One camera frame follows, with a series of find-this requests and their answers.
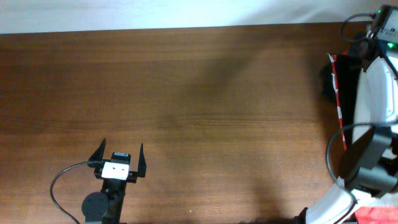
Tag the dark green garment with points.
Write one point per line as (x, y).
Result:
(327, 84)

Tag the red cloth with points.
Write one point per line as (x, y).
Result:
(376, 215)

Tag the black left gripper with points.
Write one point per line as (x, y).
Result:
(132, 177)

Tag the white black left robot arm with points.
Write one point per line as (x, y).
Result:
(105, 206)

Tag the red white striped garment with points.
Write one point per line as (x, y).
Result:
(341, 74)

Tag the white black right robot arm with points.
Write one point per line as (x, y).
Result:
(365, 88)

